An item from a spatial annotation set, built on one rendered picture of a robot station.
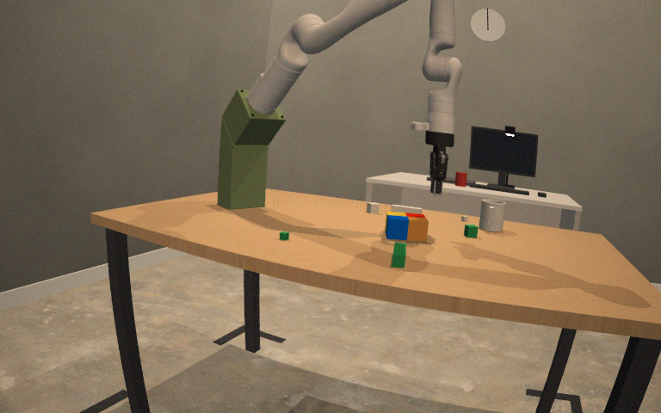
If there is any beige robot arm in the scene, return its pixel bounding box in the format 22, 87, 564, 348
246, 0, 462, 134

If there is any blue cube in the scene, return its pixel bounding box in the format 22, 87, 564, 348
386, 215, 409, 240

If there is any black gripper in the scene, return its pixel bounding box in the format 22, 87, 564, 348
425, 131, 454, 196

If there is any grey mug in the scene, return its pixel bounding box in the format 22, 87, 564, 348
479, 200, 506, 231

